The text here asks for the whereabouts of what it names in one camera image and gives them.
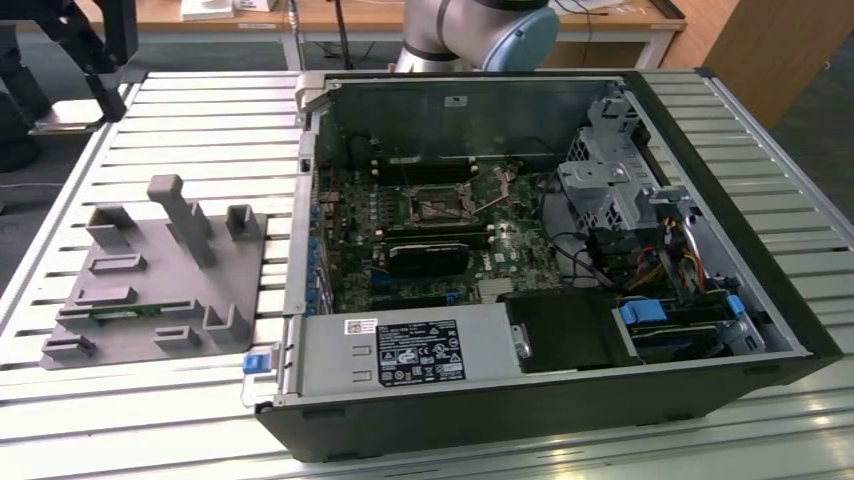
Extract socket locking lever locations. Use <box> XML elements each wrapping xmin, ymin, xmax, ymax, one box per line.
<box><xmin>471</xmin><ymin>191</ymin><xmax>514</xmax><ymax>215</ymax></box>

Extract brown wooden cabinet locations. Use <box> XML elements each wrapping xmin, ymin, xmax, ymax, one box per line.
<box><xmin>666</xmin><ymin>0</ymin><xmax>854</xmax><ymax>129</ymax></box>

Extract green motherboard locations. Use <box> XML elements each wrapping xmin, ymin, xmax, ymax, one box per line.
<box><xmin>311</xmin><ymin>163</ymin><xmax>570</xmax><ymax>315</ymax></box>

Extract grey parts rack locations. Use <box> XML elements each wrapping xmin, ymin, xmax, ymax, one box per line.
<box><xmin>39</xmin><ymin>174</ymin><xmax>272</xmax><ymax>372</ymax></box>

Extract black installed RAM stick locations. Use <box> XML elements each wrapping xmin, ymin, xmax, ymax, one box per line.
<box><xmin>383</xmin><ymin>233</ymin><xmax>488</xmax><ymax>247</ymax></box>
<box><xmin>383</xmin><ymin>225</ymin><xmax>488</xmax><ymax>238</ymax></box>

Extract blue case latch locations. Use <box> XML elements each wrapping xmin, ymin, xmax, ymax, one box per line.
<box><xmin>240</xmin><ymin>351</ymin><xmax>278</xmax><ymax>376</ymax></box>

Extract black open PC case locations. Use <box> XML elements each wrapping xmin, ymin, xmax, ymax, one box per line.
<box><xmin>252</xmin><ymin>68</ymin><xmax>845</xmax><ymax>464</ymax></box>

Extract small silver heat sink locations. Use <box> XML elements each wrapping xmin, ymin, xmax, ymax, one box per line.
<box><xmin>478</xmin><ymin>278</ymin><xmax>518</xmax><ymax>302</ymax></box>

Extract metal socket cover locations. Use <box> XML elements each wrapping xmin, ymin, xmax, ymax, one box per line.
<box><xmin>490</xmin><ymin>161</ymin><xmax>521</xmax><ymax>199</ymax></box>

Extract yellow red black wire bundle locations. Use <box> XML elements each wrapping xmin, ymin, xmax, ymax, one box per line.
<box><xmin>631</xmin><ymin>213</ymin><xmax>710</xmax><ymax>297</ymax></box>

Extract black wire loop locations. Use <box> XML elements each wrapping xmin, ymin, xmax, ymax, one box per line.
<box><xmin>541</xmin><ymin>174</ymin><xmax>619</xmax><ymax>290</ymax></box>

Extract silver power supply with label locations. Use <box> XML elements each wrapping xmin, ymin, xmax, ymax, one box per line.
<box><xmin>291</xmin><ymin>303</ymin><xmax>534</xmax><ymax>400</ymax></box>

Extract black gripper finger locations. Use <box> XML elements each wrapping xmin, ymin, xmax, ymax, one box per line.
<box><xmin>84</xmin><ymin>69</ymin><xmax>130</xmax><ymax>124</ymax></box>

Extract black graphics card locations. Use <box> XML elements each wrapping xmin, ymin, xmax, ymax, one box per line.
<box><xmin>383</xmin><ymin>240</ymin><xmax>472</xmax><ymax>276</ymax></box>

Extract green RAM stick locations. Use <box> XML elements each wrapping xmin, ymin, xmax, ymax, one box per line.
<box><xmin>90</xmin><ymin>303</ymin><xmax>166</xmax><ymax>320</ymax></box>

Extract silver metal drive cage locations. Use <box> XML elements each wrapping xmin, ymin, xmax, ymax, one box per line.
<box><xmin>555</xmin><ymin>96</ymin><xmax>670</xmax><ymax>237</ymax></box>

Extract grey case release handle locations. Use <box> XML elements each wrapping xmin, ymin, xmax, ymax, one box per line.
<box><xmin>292</xmin><ymin>71</ymin><xmax>336</xmax><ymax>112</ymax></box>

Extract CPU socket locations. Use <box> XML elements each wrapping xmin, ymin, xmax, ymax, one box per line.
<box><xmin>404</xmin><ymin>183</ymin><xmax>480</xmax><ymax>227</ymax></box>

